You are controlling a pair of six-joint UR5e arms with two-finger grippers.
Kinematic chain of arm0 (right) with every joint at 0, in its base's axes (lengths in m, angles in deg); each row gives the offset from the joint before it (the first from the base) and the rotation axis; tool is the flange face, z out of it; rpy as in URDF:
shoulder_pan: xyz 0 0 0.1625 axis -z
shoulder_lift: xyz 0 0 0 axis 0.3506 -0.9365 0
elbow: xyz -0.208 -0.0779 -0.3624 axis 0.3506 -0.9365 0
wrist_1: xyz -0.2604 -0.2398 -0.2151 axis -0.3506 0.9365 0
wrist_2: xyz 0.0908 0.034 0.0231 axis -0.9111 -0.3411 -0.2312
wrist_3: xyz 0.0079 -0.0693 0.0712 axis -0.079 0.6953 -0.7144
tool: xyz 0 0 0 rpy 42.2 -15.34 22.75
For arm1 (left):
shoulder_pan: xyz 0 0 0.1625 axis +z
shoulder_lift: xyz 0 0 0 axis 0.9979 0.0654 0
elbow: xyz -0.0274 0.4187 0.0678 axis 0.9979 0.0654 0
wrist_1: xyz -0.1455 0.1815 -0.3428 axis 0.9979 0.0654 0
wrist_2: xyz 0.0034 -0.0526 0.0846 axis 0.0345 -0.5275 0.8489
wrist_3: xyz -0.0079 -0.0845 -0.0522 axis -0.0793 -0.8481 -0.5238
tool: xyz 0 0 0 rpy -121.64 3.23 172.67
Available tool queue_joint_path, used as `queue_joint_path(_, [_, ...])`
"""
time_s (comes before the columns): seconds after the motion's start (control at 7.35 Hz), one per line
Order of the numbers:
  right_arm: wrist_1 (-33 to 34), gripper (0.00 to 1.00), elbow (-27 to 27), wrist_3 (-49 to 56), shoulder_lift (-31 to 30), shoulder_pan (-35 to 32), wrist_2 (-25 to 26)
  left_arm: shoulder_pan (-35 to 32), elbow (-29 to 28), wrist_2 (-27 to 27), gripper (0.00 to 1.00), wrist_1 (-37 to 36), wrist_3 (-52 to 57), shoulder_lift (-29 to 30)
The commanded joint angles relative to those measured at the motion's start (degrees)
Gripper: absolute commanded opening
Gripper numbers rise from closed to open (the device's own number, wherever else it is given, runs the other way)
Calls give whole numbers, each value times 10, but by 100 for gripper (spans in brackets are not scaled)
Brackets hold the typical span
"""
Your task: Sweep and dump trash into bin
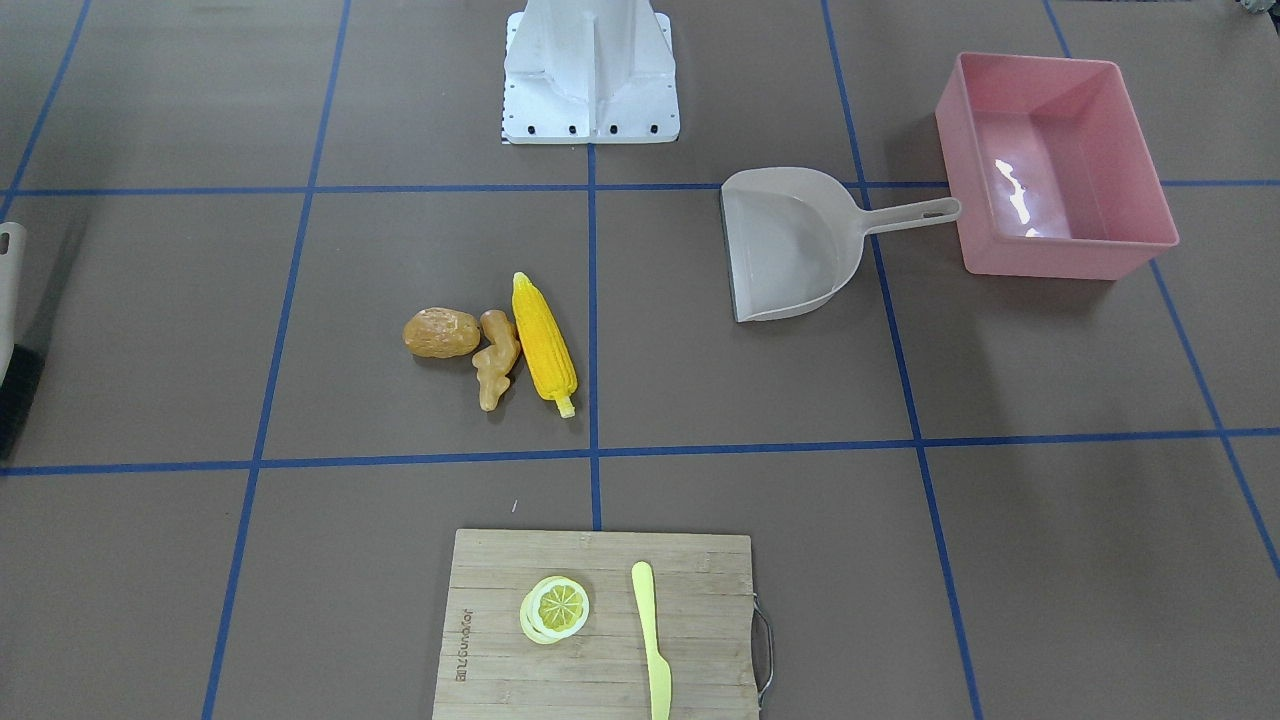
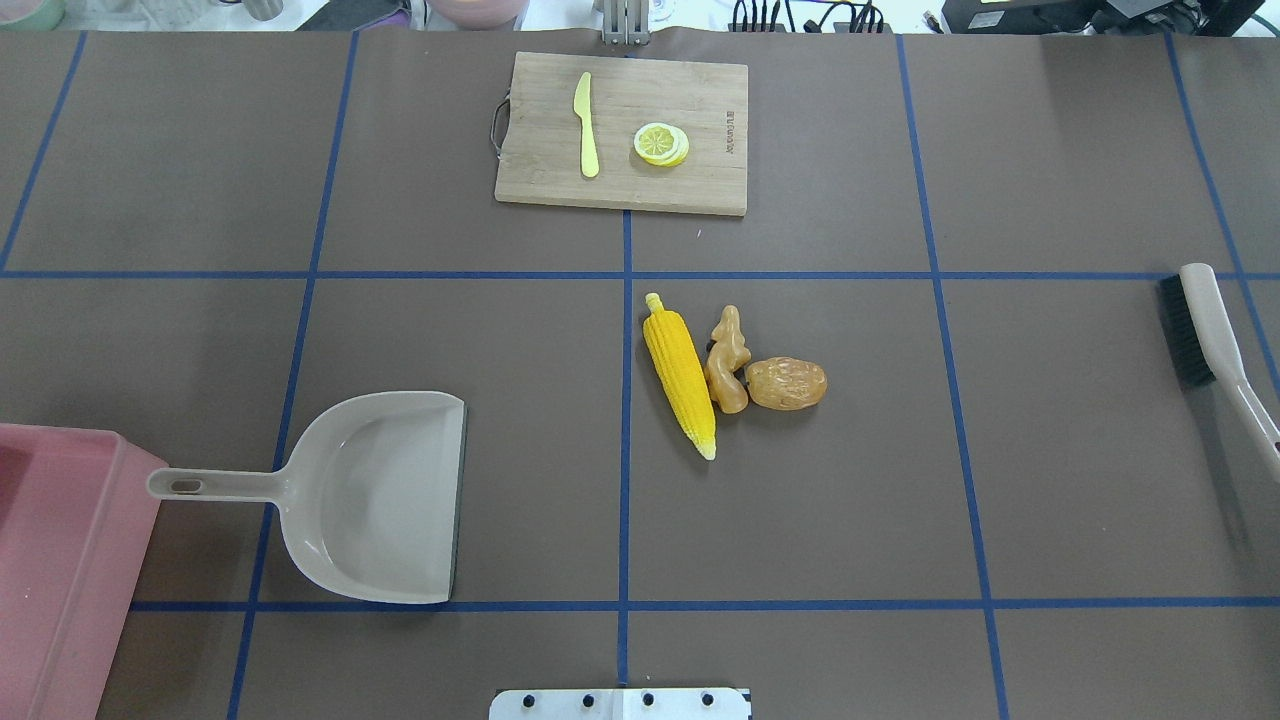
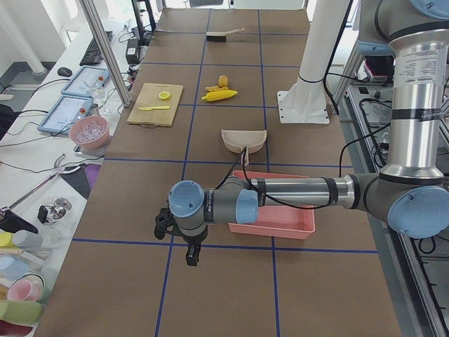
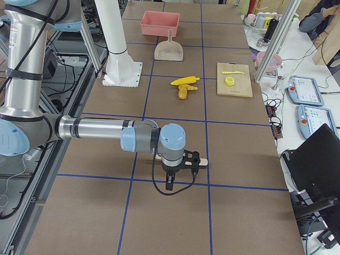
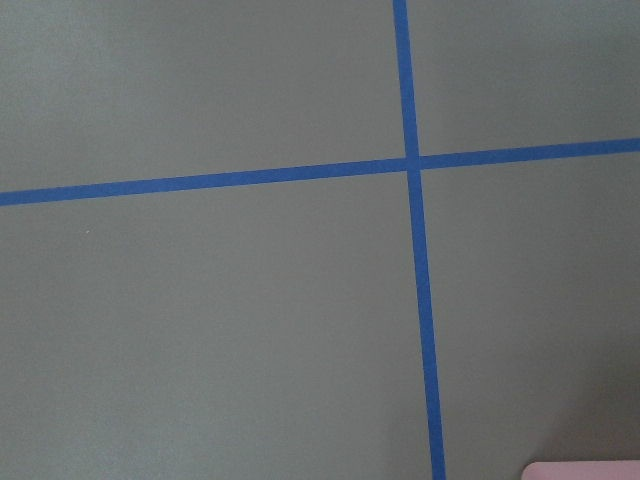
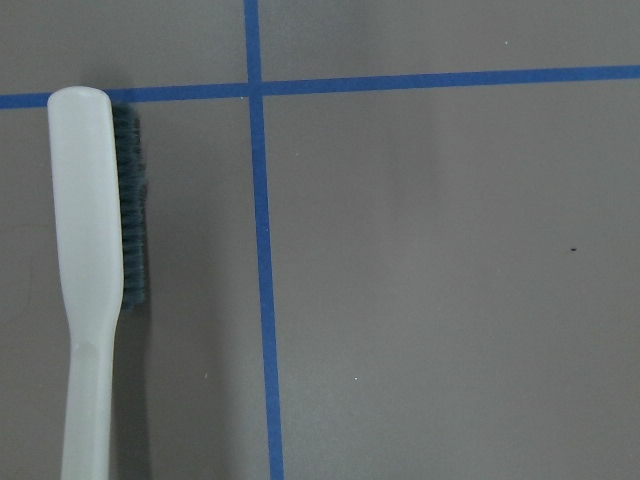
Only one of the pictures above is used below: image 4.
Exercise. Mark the yellow lemon slice toy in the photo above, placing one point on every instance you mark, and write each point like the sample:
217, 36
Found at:
229, 81

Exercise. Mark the white camera mast base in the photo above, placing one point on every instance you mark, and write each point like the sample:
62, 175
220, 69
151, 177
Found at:
121, 69

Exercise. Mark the pink cup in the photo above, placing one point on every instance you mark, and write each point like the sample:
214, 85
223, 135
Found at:
250, 20

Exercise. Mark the beige plastic dustpan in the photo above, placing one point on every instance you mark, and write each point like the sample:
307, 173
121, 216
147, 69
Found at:
169, 50

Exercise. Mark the black bottle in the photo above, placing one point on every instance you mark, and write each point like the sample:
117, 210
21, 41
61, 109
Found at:
270, 31

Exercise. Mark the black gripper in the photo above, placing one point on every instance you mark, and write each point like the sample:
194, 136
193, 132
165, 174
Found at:
170, 169

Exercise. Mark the teach pendant tablet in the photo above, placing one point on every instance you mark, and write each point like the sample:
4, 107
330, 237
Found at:
311, 118
304, 90

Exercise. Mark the wooden cutting board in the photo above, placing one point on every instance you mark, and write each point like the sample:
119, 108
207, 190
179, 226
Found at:
242, 86

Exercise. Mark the person in grey jacket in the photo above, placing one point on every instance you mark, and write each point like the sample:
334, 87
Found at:
319, 18

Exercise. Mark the yellow toy corn cob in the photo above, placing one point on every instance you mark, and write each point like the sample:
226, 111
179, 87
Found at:
185, 80

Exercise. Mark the aluminium frame post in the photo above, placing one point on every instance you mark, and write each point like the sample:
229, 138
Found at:
277, 39

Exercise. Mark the black monitor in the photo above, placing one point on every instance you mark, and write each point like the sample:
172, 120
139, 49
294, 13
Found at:
314, 165

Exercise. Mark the toy brown potato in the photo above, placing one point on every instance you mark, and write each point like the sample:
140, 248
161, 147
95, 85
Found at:
182, 93

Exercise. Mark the toy ginger root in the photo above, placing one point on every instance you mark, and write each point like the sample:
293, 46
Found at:
187, 87

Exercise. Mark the lower teach pendant tablet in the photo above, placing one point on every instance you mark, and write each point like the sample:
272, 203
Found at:
311, 118

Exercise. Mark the pink plastic bin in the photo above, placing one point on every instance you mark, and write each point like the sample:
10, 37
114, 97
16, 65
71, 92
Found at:
156, 23

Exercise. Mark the yellow plastic knife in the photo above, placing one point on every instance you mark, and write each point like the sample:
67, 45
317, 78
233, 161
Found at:
232, 72

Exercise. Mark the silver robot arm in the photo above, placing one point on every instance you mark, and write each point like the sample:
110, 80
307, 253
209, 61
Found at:
24, 126

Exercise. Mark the upper teach pendant tablet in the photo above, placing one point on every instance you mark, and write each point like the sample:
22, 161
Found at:
304, 90

